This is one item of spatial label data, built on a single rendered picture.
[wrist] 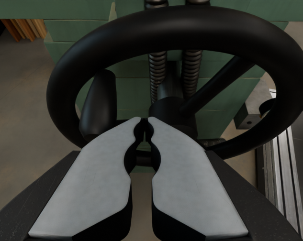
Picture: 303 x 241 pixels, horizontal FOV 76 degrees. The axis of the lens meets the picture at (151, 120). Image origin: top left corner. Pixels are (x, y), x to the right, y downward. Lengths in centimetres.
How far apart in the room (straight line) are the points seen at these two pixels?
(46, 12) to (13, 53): 155
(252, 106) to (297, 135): 62
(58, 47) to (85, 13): 9
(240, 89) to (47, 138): 107
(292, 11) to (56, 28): 38
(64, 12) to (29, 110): 113
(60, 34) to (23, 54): 148
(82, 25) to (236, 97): 38
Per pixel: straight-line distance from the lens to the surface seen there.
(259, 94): 60
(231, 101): 54
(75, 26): 38
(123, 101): 50
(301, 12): 42
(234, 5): 25
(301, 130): 118
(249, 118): 56
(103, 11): 35
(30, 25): 194
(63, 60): 17
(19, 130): 139
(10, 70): 178
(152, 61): 25
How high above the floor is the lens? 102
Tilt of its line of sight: 58 degrees down
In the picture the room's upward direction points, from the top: 1 degrees clockwise
